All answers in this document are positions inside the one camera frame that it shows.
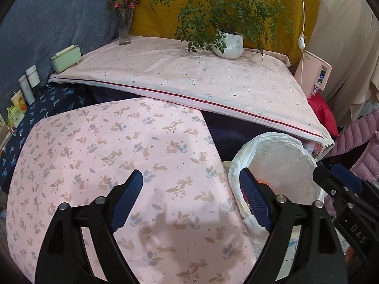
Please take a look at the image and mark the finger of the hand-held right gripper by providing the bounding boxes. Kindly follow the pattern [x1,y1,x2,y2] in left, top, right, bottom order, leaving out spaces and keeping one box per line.
[331,163,379,208]
[312,166,379,256]

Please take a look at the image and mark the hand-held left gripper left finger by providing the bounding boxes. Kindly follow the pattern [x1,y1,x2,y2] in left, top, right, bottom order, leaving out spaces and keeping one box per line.
[35,169,144,284]

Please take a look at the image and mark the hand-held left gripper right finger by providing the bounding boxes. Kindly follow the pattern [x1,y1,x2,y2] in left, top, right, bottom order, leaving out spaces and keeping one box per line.
[239,167,347,284]

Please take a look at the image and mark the white bin with plastic liner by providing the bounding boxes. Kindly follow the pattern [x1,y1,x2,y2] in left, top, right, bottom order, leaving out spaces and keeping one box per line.
[228,132,325,258]

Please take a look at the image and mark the pink down jacket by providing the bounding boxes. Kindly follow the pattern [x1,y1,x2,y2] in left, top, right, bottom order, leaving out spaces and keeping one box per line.
[326,115,379,184]

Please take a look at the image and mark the white round disc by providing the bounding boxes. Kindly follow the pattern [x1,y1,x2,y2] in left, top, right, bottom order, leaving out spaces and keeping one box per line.
[321,124,334,148]

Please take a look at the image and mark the red cloth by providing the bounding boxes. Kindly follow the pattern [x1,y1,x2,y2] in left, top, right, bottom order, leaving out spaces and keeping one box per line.
[308,92,339,138]

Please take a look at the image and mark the dark purple cloth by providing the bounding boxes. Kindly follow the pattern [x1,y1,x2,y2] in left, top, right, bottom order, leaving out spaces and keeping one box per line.
[89,87,261,163]

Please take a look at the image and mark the pink appliance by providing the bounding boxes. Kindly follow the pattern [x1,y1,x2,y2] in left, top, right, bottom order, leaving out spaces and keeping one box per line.
[294,50,333,95]

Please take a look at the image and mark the navy floral cloth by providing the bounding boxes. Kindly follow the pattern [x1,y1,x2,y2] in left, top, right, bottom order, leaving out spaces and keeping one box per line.
[0,83,95,193]

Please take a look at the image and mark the pale pink sheet red stripe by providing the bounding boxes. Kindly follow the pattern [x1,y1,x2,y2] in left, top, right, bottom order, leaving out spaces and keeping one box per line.
[48,35,332,148]

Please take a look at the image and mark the small green carton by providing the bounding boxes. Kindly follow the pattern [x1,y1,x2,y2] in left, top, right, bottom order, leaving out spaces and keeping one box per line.
[6,106,25,128]

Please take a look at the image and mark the beige curtain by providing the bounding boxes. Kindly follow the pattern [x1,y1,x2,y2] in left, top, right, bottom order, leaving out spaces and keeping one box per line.
[308,0,379,128]

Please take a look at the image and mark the tall white bottle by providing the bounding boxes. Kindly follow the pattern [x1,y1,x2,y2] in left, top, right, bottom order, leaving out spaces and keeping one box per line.
[18,75,34,105]

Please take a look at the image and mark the white plant pot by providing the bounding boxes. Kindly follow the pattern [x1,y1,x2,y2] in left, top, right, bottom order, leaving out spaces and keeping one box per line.
[212,30,245,59]

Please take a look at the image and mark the pale green box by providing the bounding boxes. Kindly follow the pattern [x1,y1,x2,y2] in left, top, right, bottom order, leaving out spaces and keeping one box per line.
[50,44,82,73]

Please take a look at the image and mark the short white bottle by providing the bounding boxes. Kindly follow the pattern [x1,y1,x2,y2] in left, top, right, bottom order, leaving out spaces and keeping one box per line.
[25,64,40,88]

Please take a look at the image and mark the glass vase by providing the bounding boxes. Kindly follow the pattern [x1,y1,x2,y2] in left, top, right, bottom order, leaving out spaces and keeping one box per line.
[118,8,134,45]

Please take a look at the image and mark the mustard yellow hanging cloth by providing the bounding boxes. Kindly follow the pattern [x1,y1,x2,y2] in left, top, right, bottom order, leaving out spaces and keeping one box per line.
[130,0,322,66]

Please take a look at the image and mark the green leafy plant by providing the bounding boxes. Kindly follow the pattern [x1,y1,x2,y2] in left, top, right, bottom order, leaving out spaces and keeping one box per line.
[149,0,295,61]

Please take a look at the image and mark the red flower bunch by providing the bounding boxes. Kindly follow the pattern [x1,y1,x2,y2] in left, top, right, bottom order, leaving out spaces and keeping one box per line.
[106,0,140,12]

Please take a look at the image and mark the grey-blue hanging cloth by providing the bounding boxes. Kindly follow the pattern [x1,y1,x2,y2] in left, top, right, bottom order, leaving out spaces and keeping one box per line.
[0,0,137,116]

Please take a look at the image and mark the white cable with switch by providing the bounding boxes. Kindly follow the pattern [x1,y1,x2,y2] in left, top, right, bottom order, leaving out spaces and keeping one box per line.
[298,0,308,95]

